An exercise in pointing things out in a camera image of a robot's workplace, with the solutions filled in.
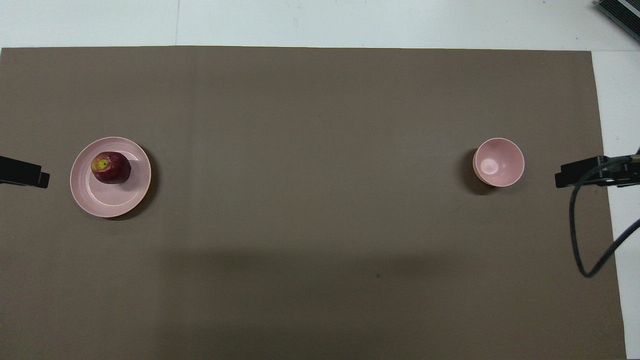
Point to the red apple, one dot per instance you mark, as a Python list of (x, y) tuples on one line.
[(115, 170)]

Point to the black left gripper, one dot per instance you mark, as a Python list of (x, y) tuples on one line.
[(20, 172)]

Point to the grey ribbed device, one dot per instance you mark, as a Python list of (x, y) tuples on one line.
[(622, 10)]

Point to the brown table mat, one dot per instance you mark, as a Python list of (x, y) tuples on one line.
[(320, 150)]

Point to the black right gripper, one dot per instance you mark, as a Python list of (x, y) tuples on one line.
[(567, 172)]

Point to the pink bowl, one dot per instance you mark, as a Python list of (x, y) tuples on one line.
[(500, 162)]

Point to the pink plate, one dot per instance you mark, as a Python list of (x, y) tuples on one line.
[(110, 200)]

